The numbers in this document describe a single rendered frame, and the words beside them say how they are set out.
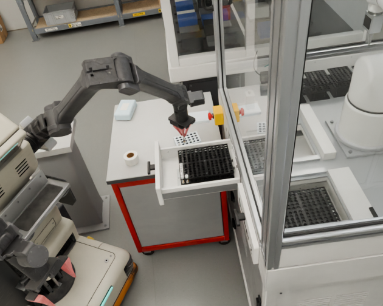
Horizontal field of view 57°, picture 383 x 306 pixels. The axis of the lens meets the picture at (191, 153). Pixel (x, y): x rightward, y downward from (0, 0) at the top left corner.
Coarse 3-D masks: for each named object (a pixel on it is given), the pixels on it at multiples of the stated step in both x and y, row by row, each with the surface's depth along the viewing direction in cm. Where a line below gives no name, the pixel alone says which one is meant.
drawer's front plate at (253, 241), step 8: (240, 184) 135; (240, 192) 132; (240, 200) 135; (240, 208) 139; (248, 208) 127; (248, 216) 124; (248, 224) 122; (248, 232) 124; (248, 240) 128; (256, 240) 117; (256, 248) 116; (256, 256) 119
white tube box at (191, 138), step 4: (192, 132) 181; (196, 132) 180; (180, 136) 180; (188, 136) 179; (192, 136) 179; (196, 136) 178; (176, 140) 178; (180, 140) 177; (188, 140) 178; (192, 140) 176; (196, 140) 176; (200, 140) 176; (176, 144) 175; (184, 144) 175
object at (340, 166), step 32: (320, 0) 54; (352, 0) 55; (320, 32) 58; (352, 32) 58; (320, 64) 62; (352, 64) 63; (320, 96) 67; (352, 96) 67; (320, 128) 72; (352, 128) 73; (320, 160) 79; (352, 160) 80; (320, 192) 87; (352, 192) 88; (288, 224) 95; (320, 224) 96; (352, 224) 98
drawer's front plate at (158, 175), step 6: (156, 144) 157; (156, 150) 155; (156, 156) 152; (156, 162) 149; (156, 168) 147; (156, 174) 144; (162, 174) 157; (156, 180) 142; (162, 180) 153; (156, 186) 139; (162, 186) 149; (162, 198) 143; (162, 204) 145
